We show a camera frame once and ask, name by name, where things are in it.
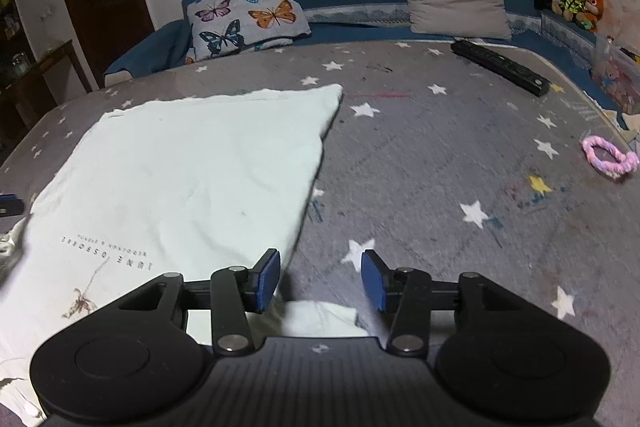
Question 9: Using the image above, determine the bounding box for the pale green t-shirt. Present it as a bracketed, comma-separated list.
[1, 84, 376, 426]

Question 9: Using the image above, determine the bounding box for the dark wooden shelf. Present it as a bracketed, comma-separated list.
[1, 0, 92, 154]

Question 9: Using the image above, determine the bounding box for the grey star tablecloth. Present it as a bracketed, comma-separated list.
[0, 33, 640, 427]

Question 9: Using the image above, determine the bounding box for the black remote control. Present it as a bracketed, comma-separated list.
[450, 40, 551, 98]

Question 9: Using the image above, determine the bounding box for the butterfly print pillow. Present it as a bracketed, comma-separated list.
[186, 0, 311, 62]

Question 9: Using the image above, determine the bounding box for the blue sofa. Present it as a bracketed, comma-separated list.
[104, 0, 622, 111]

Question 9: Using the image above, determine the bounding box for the clear plastic storage box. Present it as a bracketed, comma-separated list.
[591, 35, 640, 115]

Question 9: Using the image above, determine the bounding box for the orange fox plush toy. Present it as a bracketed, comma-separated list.
[579, 0, 605, 32]

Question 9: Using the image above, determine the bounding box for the pink braided ring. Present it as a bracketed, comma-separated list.
[580, 134, 640, 183]

